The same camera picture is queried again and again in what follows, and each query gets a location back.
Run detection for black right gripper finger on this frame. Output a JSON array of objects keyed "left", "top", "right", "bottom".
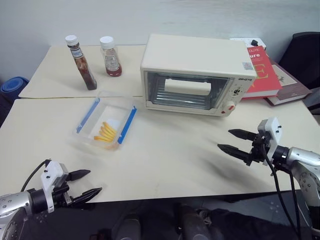
[
  {"left": 227, "top": 128, "right": 257, "bottom": 142},
  {"left": 217, "top": 143, "right": 252, "bottom": 166}
]

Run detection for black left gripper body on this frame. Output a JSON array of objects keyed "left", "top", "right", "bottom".
[{"left": 51, "top": 174, "right": 76, "bottom": 208}]

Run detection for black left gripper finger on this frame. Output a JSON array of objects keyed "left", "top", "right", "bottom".
[
  {"left": 66, "top": 169, "right": 92, "bottom": 182},
  {"left": 72, "top": 187, "right": 103, "bottom": 204}
]

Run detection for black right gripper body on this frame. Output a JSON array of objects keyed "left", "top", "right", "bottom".
[{"left": 250, "top": 132, "right": 272, "bottom": 163}]

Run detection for clear plastic container blue clips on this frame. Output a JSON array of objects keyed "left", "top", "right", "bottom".
[{"left": 65, "top": 90, "right": 138, "bottom": 156}]

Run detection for cream toaster oven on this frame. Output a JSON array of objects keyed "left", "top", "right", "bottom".
[{"left": 139, "top": 33, "right": 256, "bottom": 118}]

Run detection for blue container clip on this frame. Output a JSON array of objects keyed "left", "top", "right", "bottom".
[
  {"left": 75, "top": 97, "right": 101, "bottom": 134},
  {"left": 117, "top": 105, "right": 137, "bottom": 145}
]

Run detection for red hardcover book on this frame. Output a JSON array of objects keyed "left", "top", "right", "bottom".
[{"left": 240, "top": 45, "right": 283, "bottom": 101}]

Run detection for brown hardcover book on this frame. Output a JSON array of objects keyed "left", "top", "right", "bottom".
[{"left": 264, "top": 58, "right": 313, "bottom": 107}]

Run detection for white power strip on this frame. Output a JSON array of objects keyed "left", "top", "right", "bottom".
[{"left": 229, "top": 37, "right": 267, "bottom": 51}]

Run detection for black office chair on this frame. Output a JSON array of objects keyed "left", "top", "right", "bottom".
[{"left": 278, "top": 31, "right": 320, "bottom": 116}]

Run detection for tall brown sauce bottle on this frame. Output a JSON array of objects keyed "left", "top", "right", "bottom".
[{"left": 65, "top": 34, "right": 98, "bottom": 91}]

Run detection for blue rolled foam mat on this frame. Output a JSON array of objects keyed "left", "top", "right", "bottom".
[{"left": 0, "top": 77, "right": 30, "bottom": 94}]

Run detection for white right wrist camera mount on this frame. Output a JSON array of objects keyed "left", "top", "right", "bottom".
[{"left": 257, "top": 116, "right": 284, "bottom": 167}]

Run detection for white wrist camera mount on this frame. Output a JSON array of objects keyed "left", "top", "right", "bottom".
[
  {"left": 40, "top": 159, "right": 70, "bottom": 214},
  {"left": 257, "top": 116, "right": 284, "bottom": 167}
]

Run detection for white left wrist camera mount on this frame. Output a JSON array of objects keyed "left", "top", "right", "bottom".
[{"left": 40, "top": 159, "right": 70, "bottom": 214}]

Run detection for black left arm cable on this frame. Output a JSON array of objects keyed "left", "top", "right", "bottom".
[{"left": 20, "top": 158, "right": 51, "bottom": 193}]

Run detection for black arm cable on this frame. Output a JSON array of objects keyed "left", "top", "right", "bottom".
[
  {"left": 264, "top": 149, "right": 315, "bottom": 240},
  {"left": 20, "top": 158, "right": 51, "bottom": 193}
]

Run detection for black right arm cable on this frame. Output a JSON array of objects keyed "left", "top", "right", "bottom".
[{"left": 264, "top": 149, "right": 315, "bottom": 240}]

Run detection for glass oven door with handle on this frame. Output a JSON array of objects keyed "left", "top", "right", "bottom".
[{"left": 144, "top": 70, "right": 233, "bottom": 112}]

